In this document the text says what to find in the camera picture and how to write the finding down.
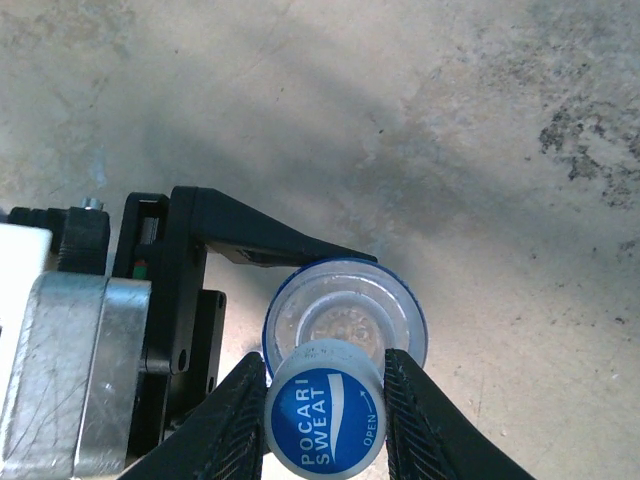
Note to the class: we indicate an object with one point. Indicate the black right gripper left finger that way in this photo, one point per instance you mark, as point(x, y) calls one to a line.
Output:
point(220, 440)

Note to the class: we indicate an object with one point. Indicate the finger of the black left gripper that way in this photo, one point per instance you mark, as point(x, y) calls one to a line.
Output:
point(212, 340)
point(185, 225)

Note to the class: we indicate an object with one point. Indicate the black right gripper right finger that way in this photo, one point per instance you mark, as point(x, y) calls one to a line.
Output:
point(430, 440)

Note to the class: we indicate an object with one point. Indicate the blue Pocari Sweat bottle cap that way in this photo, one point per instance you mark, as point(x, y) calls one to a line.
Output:
point(320, 415)

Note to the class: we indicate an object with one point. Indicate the small clear blue-label bottle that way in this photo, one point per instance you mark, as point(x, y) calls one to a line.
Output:
point(402, 320)

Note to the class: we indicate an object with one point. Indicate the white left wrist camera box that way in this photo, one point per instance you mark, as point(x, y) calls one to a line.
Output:
point(25, 250)

